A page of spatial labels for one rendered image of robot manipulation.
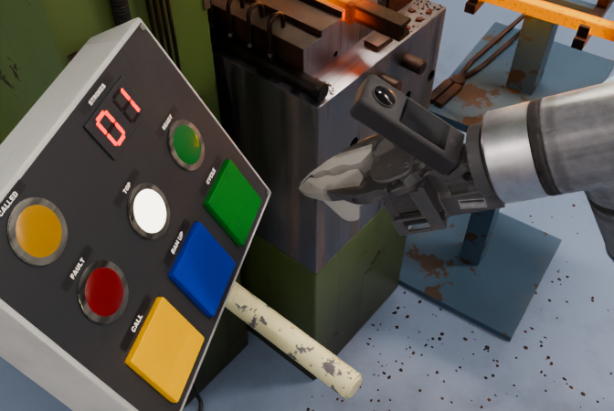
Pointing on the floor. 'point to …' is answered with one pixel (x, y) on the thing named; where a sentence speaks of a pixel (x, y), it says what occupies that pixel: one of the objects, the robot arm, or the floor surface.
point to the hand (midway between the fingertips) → (307, 181)
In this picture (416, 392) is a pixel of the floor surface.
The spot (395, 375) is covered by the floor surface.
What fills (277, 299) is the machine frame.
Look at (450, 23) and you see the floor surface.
